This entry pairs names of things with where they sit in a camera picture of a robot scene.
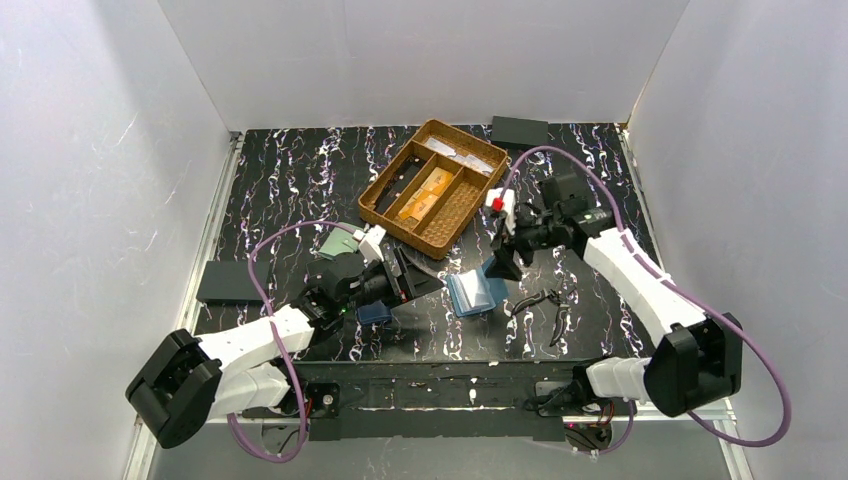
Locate orange cards in tray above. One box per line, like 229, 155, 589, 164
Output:
398, 167, 454, 221

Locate dark blue card holder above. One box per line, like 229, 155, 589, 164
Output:
356, 301, 392, 326

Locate black box at back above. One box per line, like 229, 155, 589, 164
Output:
490, 116, 549, 149

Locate purple cable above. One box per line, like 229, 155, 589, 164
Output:
227, 219, 359, 464
500, 145, 793, 458

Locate green card holder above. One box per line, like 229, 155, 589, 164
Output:
317, 223, 359, 259

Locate black cards in tray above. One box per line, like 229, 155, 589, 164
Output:
374, 155, 425, 214

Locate aluminium base frame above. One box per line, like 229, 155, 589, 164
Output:
127, 361, 752, 479

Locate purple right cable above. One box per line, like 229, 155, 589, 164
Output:
500, 145, 793, 458

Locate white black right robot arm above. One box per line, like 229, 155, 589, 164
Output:
484, 174, 742, 417

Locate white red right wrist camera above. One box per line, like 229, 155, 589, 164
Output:
484, 188, 516, 235

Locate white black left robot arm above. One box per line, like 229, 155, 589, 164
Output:
125, 245, 443, 449

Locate black box at left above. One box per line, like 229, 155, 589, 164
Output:
195, 261, 263, 305

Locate black box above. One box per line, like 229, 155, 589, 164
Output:
490, 116, 549, 149
195, 261, 263, 305

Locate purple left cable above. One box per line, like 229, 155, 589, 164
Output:
227, 219, 359, 464

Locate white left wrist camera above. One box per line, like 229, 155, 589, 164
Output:
352, 225, 386, 263

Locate woven brown divided tray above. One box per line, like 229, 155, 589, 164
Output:
358, 119, 509, 260

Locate silver cards in tray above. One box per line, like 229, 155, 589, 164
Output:
424, 136, 494, 176

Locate light blue card holder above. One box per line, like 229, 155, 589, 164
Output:
446, 257, 509, 318

